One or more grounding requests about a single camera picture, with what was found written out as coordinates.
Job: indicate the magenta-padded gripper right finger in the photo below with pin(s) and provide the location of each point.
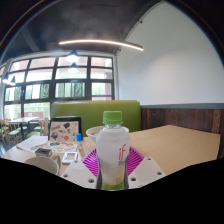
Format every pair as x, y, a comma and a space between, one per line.
145, 170

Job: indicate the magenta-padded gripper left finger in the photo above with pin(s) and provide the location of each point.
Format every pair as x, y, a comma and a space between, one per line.
80, 174

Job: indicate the green-capped white drink bottle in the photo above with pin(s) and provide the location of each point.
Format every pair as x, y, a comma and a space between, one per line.
111, 150

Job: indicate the small blue-capped bottle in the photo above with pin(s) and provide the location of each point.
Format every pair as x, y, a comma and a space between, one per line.
79, 139

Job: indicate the white printed cup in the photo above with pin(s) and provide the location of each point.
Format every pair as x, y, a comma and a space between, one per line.
41, 164

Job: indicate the small black box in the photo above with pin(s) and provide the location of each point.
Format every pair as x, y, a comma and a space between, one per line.
43, 152

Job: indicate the white ceramic bowl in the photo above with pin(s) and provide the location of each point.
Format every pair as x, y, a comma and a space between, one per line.
91, 132

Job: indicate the black-framed tablet with pictures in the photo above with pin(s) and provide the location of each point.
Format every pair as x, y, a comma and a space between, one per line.
65, 129

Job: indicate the white paper sheets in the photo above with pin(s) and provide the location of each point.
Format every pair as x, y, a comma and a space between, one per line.
31, 142

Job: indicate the green upholstered bench back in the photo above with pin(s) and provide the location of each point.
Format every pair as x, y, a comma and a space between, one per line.
90, 111

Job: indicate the light wooden dining table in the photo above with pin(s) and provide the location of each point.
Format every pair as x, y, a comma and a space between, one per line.
23, 119

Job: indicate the wooden chairs with green seats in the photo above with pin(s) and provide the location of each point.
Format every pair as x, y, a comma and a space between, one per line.
13, 131

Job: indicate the hanging pendant lamps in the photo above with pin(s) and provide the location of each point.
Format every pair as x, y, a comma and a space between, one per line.
72, 57

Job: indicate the long curved ceiling light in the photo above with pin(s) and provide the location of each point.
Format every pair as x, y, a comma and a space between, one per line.
100, 42

